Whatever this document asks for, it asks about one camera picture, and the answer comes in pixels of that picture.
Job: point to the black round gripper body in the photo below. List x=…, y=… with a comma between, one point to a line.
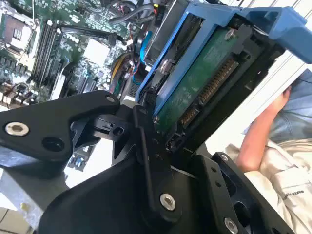
x=104, y=204

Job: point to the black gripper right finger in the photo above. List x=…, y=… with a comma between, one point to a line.
x=219, y=185

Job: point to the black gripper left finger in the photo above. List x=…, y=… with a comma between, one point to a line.
x=39, y=122

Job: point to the hard disk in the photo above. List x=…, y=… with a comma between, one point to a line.
x=195, y=80

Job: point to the person's hand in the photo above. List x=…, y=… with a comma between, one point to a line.
x=282, y=100

